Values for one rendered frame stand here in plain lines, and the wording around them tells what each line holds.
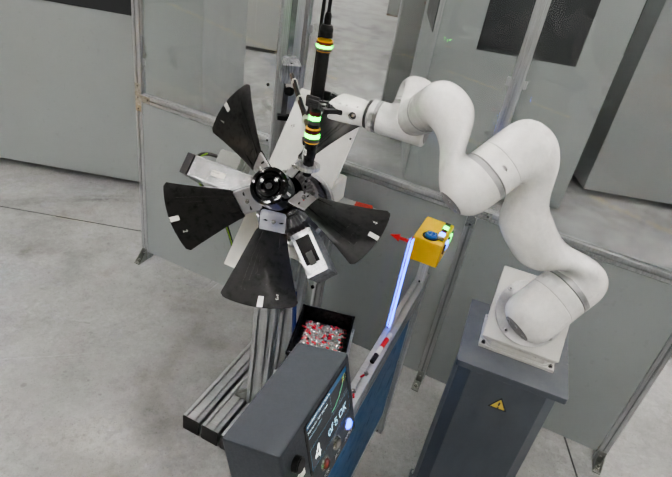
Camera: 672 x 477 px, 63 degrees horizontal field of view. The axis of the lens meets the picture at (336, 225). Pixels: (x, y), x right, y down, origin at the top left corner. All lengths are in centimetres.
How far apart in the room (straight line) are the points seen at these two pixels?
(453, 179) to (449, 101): 15
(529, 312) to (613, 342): 126
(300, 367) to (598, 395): 181
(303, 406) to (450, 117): 57
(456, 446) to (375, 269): 97
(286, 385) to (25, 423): 176
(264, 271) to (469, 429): 78
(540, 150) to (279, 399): 63
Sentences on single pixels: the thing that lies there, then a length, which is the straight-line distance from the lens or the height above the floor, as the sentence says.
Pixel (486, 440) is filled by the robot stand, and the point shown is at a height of 66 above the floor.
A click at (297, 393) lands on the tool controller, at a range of 99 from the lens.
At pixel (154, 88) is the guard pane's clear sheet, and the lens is 285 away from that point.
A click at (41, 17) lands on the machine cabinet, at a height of 107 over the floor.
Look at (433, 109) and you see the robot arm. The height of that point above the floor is 167.
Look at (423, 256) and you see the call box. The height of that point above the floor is 101.
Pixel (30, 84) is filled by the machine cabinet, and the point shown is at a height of 63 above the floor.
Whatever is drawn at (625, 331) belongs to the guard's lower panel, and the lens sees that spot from 245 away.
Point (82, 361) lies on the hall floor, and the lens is 281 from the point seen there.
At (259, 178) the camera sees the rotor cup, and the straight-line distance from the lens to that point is 165.
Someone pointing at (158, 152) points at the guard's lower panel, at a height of 72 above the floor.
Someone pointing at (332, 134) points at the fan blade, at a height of 137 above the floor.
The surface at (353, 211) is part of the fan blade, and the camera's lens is 163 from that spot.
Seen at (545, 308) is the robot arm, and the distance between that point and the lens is 124.
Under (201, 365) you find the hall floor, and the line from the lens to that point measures 273.
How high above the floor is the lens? 199
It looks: 31 degrees down
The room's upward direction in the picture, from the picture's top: 10 degrees clockwise
